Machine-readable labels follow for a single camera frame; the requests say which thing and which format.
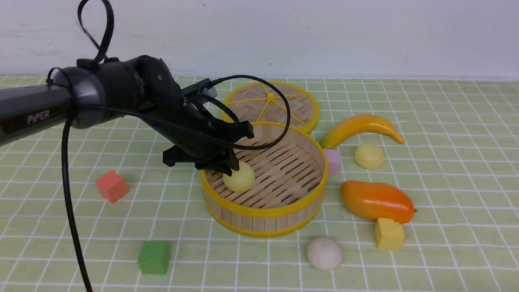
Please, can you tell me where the orange toy mango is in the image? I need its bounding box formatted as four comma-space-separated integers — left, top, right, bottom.
340, 180, 416, 224

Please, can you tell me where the red cube block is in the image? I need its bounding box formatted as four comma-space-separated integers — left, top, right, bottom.
96, 170, 129, 204

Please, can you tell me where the pink cube block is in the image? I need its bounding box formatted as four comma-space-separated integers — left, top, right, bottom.
323, 148, 342, 176

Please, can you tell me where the white bun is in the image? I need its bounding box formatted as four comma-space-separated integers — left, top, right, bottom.
306, 237, 343, 271

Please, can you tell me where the pale yellow bun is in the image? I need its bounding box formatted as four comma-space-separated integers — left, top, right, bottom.
223, 161, 255, 193
354, 144, 386, 170

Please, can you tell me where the green checkered tablecloth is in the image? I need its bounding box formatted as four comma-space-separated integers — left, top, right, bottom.
0, 75, 519, 292

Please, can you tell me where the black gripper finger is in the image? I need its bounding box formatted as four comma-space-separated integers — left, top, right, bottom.
196, 149, 240, 176

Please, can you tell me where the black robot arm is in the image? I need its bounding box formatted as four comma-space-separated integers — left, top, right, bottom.
0, 56, 254, 174

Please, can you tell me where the green cube block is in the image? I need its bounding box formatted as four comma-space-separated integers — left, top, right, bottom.
138, 240, 171, 275

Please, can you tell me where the bamboo steamer tray yellow rim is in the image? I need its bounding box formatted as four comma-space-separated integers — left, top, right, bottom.
199, 127, 329, 237

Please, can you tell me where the woven bamboo steamer lid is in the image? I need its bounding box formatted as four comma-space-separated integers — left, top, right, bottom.
223, 81, 320, 133

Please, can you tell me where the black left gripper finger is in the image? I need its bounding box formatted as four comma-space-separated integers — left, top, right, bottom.
221, 121, 255, 144

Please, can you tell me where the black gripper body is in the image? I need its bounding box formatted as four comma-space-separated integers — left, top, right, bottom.
153, 83, 239, 167

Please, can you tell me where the yellow toy banana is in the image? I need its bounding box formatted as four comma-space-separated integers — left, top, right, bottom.
320, 114, 405, 149

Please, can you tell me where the yellow cube block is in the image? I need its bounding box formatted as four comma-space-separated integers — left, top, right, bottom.
374, 218, 405, 250

